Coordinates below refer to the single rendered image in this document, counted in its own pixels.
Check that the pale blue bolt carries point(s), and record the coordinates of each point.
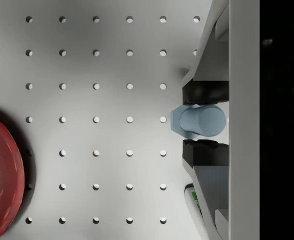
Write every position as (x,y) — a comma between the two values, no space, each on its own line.
(201,122)

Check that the red plate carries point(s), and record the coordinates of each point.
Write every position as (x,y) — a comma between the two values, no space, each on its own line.
(1,180)

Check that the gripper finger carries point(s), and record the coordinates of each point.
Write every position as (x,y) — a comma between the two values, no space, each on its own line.
(204,91)
(204,152)

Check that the small white bottle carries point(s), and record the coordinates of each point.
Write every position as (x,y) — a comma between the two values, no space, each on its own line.
(194,207)

